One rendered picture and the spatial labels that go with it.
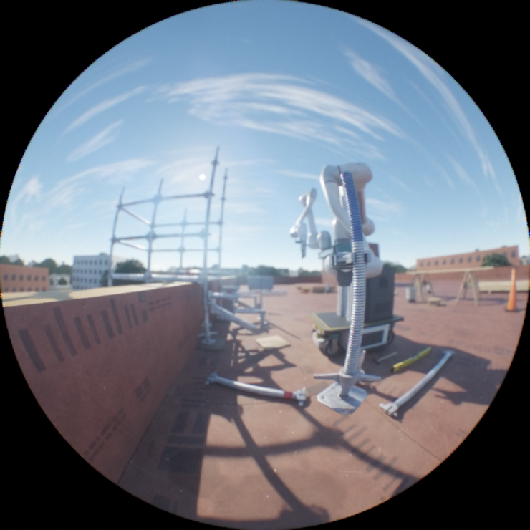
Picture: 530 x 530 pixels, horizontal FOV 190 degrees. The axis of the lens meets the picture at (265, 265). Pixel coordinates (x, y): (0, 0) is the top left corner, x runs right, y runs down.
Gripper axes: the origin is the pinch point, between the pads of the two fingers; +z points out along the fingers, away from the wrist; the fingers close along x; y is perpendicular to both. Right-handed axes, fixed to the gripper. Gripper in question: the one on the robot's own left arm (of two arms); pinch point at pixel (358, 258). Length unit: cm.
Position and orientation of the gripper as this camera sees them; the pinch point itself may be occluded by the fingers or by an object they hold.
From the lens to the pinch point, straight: 48.7
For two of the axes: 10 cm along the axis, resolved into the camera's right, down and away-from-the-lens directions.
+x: 9.8, -0.2, -2.0
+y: 0.0, -10.0, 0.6
